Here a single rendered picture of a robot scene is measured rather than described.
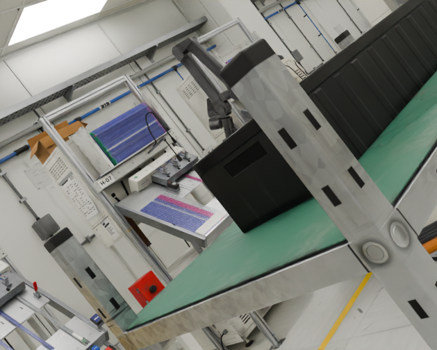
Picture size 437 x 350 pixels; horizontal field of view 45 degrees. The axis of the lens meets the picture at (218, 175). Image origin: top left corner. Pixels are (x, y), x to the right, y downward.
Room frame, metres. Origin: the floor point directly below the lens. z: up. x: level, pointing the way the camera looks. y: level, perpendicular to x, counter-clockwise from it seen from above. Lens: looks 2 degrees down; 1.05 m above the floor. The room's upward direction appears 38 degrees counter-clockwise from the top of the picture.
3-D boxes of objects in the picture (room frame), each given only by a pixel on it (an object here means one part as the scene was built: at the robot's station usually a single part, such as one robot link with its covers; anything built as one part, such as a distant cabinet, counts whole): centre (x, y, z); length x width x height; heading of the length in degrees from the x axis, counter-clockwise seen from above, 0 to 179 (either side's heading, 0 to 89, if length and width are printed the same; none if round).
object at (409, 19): (0.82, -0.25, 1.01); 0.57 x 0.17 x 0.11; 132
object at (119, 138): (3.60, 0.32, 1.52); 0.51 x 0.13 x 0.27; 132
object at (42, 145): (3.75, 0.60, 1.82); 0.68 x 0.30 x 0.20; 132
